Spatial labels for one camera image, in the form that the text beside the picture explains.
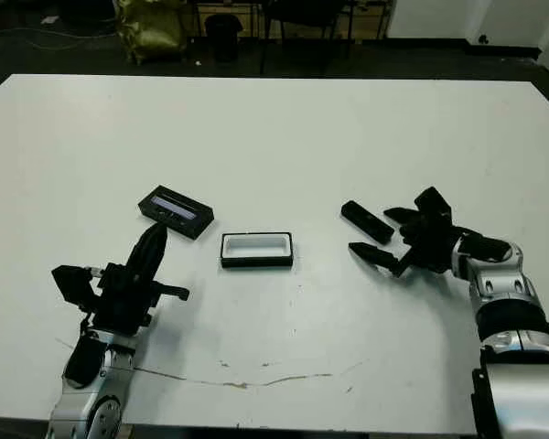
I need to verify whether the black trash bin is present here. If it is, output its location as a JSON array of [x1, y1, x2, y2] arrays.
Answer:
[[204, 13, 243, 63]]

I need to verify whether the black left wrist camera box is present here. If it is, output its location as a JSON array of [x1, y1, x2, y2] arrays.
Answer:
[[50, 264, 104, 308]]

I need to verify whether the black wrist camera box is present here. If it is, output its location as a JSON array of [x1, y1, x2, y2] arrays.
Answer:
[[414, 186, 454, 223], [50, 264, 104, 308]]

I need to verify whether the black box lid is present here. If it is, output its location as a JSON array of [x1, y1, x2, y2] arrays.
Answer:
[[137, 185, 215, 240]]

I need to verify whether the yellow-green plastic bag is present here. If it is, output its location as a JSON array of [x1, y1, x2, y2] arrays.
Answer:
[[113, 0, 188, 65]]

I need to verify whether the black box base white insert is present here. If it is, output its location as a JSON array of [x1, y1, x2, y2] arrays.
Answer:
[[220, 231, 295, 270]]

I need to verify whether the slim black camera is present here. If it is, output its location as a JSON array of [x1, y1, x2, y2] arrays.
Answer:
[[340, 199, 393, 243]]

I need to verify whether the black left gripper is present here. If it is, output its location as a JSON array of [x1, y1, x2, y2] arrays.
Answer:
[[90, 222, 192, 337]]

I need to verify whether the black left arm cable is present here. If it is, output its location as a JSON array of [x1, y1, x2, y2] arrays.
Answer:
[[76, 313, 95, 339]]

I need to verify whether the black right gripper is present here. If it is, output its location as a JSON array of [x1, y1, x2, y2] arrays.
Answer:
[[348, 206, 462, 279]]

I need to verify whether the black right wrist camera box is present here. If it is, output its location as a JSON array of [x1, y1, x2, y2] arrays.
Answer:
[[414, 186, 454, 223]]

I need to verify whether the black office chair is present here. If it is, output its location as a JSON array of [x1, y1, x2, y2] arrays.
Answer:
[[260, 0, 356, 77]]

